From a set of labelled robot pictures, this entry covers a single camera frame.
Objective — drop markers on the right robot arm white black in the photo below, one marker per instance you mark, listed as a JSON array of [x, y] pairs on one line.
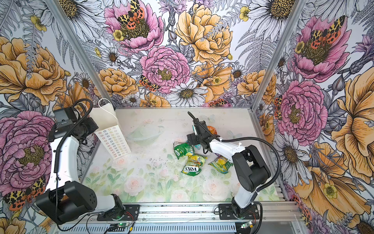
[[251, 169]]

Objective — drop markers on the white vented cable duct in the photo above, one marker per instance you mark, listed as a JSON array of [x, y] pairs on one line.
[[154, 228]]

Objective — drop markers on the right green circuit board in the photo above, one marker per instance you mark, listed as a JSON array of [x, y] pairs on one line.
[[247, 225]]

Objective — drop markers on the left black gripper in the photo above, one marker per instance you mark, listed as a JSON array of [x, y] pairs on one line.
[[94, 126]]

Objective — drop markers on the green round-logo snack packet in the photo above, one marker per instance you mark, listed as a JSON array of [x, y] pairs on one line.
[[182, 150]]

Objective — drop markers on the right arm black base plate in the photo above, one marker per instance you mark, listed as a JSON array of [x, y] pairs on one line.
[[232, 212]]

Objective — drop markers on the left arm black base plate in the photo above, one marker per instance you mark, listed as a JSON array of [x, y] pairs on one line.
[[127, 212]]

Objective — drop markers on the left aluminium corner post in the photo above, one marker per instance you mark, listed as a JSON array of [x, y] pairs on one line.
[[73, 39]]

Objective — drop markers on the aluminium corner post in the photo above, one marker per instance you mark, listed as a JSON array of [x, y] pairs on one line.
[[73, 39], [284, 38]]

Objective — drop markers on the teal snack packet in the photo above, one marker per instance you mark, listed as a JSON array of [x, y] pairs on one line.
[[197, 145]]

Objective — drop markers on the aluminium mounting rail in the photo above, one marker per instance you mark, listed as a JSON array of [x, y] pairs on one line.
[[273, 211]]

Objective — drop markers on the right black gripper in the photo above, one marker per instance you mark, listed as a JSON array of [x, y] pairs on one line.
[[193, 136]]

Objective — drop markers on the right aluminium corner post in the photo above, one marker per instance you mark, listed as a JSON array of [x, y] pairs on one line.
[[284, 38]]

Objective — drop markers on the orange snack packet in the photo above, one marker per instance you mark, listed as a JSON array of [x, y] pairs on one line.
[[212, 130]]

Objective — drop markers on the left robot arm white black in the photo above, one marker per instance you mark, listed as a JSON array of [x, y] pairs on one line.
[[65, 198]]

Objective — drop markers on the white paper bag with dots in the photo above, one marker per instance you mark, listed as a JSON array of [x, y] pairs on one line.
[[109, 131]]

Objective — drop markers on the green yellow Fox's candy packet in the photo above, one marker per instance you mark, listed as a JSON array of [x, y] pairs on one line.
[[193, 165]]

